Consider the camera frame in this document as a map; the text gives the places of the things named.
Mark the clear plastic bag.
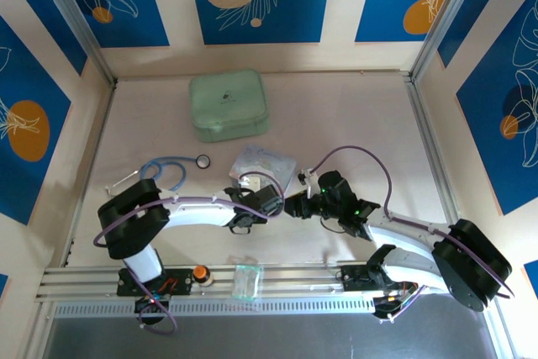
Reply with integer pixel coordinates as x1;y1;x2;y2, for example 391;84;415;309
231;265;264;302
229;144;298;194

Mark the blue tube stethoscope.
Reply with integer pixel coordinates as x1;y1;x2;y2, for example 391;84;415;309
104;153;212;194

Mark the orange cap bottle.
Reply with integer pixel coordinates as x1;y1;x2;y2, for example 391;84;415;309
192;265;214;287

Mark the mint green zippered case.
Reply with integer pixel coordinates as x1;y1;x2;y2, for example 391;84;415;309
187;68;272;144

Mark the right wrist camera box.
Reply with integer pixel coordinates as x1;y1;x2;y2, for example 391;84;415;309
297;168;320;199

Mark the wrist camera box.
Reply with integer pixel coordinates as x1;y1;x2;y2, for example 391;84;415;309
297;168;320;199
238;172;265;193

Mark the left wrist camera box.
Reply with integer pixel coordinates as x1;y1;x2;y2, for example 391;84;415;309
238;172;265;193

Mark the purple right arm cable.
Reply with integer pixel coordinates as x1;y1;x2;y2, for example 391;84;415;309
313;145;516;299

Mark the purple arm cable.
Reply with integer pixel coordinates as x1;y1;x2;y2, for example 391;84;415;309
92;170;287;335
313;145;516;299

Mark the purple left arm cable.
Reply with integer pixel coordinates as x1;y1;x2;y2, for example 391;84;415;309
92;170;287;335

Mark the aluminium frame rail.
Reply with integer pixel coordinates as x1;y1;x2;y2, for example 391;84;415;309
35;264;505;305

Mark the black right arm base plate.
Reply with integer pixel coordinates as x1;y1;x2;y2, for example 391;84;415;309
339;264;421;293

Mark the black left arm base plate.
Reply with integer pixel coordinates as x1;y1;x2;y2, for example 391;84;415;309
116;267;194;298

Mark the grey slotted cable duct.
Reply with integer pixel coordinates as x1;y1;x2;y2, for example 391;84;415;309
53;298;379;319

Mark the aluminium frame post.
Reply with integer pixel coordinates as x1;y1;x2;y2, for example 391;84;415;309
408;0;493;82
31;0;118;87

